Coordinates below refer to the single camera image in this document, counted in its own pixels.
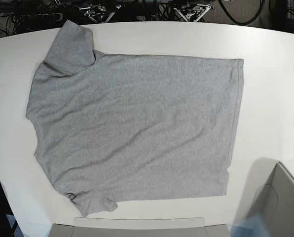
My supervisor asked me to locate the beige box at right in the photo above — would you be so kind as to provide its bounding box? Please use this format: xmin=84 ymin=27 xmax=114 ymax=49
xmin=248 ymin=162 xmax=294 ymax=237

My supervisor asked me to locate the beige box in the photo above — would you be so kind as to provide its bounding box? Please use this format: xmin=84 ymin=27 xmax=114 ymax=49
xmin=248 ymin=162 xmax=294 ymax=237
xmin=49 ymin=217 xmax=230 ymax=237

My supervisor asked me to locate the grey T-shirt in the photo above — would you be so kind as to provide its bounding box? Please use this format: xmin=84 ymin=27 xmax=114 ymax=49
xmin=26 ymin=21 xmax=244 ymax=216

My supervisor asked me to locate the beige box at bottom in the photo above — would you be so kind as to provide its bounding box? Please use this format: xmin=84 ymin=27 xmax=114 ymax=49
xmin=49 ymin=217 xmax=230 ymax=237

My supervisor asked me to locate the black cable bundle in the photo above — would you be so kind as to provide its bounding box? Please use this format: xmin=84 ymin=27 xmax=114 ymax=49
xmin=217 ymin=0 xmax=268 ymax=27

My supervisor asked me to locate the metal arm base frame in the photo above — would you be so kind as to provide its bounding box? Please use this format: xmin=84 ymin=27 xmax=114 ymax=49
xmin=172 ymin=0 xmax=214 ymax=23

